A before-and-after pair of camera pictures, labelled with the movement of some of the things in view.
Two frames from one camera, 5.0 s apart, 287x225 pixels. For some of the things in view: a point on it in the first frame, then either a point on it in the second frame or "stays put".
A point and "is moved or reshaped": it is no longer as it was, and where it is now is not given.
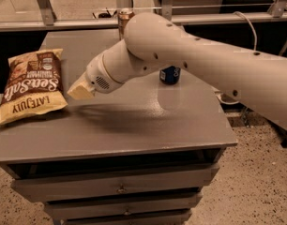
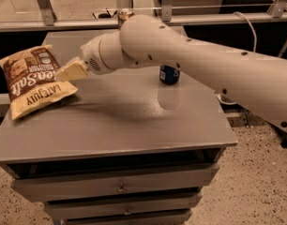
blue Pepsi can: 170,75 stays put
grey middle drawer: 84,209 stays put
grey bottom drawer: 181,218 stays put
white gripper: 98,73 -> 91,54
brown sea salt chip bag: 34,85 is moved or reshaped
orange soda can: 123,17 stays put
